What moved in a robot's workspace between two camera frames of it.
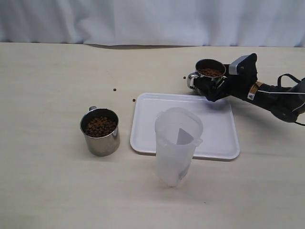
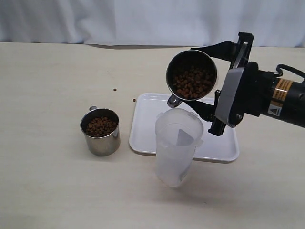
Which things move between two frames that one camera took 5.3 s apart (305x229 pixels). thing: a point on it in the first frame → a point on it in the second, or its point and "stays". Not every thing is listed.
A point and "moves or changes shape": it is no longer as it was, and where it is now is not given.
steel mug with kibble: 210,68 moves or changes shape
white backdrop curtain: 151,24 stays
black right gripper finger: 206,86 → 207,111
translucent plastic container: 178,131 stays
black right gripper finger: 227,68 → 226,50
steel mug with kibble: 101,128 stays
